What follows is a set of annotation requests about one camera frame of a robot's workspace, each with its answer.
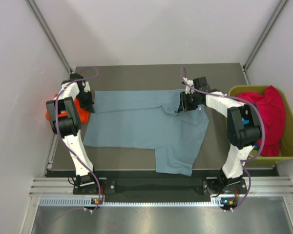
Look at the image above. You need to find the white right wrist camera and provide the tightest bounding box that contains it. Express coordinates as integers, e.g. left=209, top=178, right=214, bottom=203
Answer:
left=182, top=77, right=195, bottom=95

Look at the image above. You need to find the slotted grey cable duct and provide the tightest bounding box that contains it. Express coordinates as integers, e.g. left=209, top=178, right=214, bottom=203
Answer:
left=39, top=197, right=234, bottom=208

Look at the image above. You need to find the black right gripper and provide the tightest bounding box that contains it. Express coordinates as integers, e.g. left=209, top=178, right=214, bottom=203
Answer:
left=178, top=91, right=199, bottom=112

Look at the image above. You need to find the aluminium frame rail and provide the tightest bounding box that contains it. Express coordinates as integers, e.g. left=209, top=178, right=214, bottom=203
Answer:
left=29, top=176, right=293, bottom=197

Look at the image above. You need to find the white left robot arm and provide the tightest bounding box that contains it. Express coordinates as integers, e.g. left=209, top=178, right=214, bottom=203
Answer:
left=46, top=73, right=101, bottom=193

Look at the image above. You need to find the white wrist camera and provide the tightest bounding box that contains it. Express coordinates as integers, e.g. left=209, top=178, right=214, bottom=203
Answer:
left=182, top=77, right=195, bottom=95
left=83, top=81, right=91, bottom=93

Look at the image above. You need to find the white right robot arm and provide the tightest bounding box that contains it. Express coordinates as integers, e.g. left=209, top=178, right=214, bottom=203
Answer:
left=177, top=77, right=264, bottom=193

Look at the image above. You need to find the red t shirt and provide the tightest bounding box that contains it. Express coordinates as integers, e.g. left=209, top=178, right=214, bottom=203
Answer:
left=237, top=86, right=286, bottom=156

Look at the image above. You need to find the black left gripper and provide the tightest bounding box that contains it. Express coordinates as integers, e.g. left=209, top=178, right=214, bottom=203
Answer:
left=75, top=90, right=94, bottom=114

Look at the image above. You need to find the olive green plastic bin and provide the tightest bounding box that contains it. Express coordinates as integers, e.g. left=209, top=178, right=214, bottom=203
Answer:
left=229, top=85, right=293, bottom=165

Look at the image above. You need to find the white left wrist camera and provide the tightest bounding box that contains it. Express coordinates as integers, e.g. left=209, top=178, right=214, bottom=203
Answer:
left=83, top=81, right=91, bottom=93

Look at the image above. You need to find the folded orange t shirt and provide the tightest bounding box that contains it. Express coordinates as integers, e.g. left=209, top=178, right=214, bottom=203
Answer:
left=45, top=94, right=90, bottom=123

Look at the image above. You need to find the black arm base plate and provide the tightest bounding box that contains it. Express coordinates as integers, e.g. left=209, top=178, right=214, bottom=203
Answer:
left=72, top=176, right=247, bottom=196

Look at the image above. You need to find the light blue t shirt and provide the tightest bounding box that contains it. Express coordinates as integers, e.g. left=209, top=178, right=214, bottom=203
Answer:
left=83, top=90, right=209, bottom=176

